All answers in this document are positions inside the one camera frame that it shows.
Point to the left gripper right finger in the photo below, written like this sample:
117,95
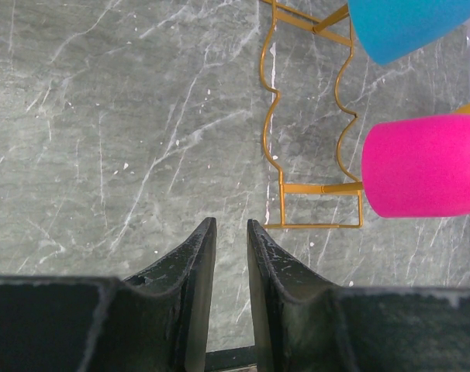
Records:
303,322

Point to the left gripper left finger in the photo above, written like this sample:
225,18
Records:
155,320

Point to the pink wine glass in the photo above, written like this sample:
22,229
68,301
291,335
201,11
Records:
418,168

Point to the blue wine glass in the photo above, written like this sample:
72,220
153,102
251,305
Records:
391,29

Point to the aluminium mounting rail frame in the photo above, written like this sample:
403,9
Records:
236,359

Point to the gold wire wine glass rack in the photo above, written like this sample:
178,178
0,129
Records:
306,49

